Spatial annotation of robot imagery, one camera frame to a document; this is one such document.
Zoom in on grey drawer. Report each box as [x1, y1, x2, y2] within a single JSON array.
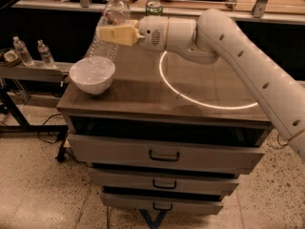
[[100, 193, 223, 215], [68, 134, 264, 174], [89, 168, 238, 197]]

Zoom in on clear plastic water bottle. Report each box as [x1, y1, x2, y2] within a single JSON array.
[[86, 0, 131, 61]]

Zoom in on small water bottle left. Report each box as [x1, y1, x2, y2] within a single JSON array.
[[13, 36, 34, 66]]

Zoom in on small water bottle right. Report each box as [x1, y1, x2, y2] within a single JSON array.
[[37, 40, 55, 69]]

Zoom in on green drink can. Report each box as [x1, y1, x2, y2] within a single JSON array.
[[146, 1, 163, 15]]

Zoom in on metal rail background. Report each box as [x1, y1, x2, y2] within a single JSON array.
[[15, 0, 305, 25]]

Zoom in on white ceramic bowl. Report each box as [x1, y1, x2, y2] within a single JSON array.
[[70, 56, 115, 94]]

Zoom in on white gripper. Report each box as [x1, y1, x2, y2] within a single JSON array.
[[96, 15, 169, 52]]

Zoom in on black cable right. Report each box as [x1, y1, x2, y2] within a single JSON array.
[[276, 133, 290, 147]]

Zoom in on small water bottle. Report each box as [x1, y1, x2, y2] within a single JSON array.
[[13, 36, 34, 66], [37, 40, 55, 69]]

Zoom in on middle grey drawer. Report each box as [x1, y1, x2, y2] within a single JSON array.
[[89, 168, 238, 197]]

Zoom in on grey drawer cabinet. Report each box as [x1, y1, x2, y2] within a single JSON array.
[[58, 47, 273, 203]]

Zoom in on black floor cable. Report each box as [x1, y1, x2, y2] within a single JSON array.
[[36, 113, 69, 164]]

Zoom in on grey side shelf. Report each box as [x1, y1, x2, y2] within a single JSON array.
[[0, 61, 72, 83]]

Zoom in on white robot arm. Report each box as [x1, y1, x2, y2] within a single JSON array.
[[96, 9, 305, 160]]

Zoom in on top grey drawer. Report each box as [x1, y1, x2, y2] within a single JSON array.
[[68, 134, 264, 174]]

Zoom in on bottom grey drawer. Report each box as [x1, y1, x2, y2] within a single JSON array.
[[100, 193, 223, 215]]

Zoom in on small dish on shelf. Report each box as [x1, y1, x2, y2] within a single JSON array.
[[0, 48, 21, 67]]

